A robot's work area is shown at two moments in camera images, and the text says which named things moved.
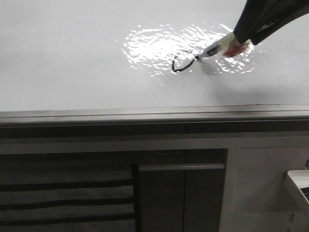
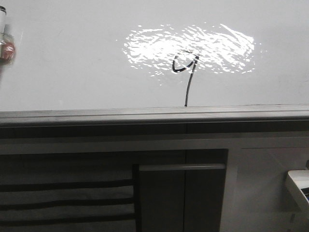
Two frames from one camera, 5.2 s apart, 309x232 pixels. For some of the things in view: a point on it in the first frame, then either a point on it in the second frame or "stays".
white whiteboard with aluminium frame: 133,63 stays
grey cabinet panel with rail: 181,197 stays
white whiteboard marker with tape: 228,46 -> 7,47
